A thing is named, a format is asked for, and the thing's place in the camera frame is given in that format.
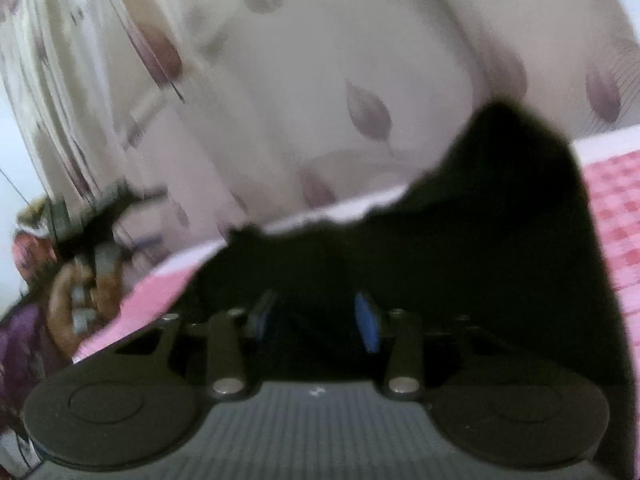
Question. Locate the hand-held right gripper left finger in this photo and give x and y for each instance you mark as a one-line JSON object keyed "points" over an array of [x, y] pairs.
{"points": [[262, 317]]}

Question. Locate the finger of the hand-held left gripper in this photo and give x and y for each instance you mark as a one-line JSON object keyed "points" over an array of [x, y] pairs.
{"points": [[145, 196]]}

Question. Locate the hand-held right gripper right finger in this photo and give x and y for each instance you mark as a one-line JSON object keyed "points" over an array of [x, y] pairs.
{"points": [[367, 322]]}

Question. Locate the black sweater with rose print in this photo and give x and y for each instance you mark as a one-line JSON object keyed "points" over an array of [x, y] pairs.
{"points": [[500, 235]]}

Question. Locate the person's left hand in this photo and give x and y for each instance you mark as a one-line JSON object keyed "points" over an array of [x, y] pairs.
{"points": [[62, 305]]}

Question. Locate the beige leaf print curtain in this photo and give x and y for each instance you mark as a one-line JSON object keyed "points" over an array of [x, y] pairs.
{"points": [[300, 60]]}

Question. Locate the pink checked blanket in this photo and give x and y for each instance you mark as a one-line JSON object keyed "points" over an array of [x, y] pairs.
{"points": [[615, 200]]}

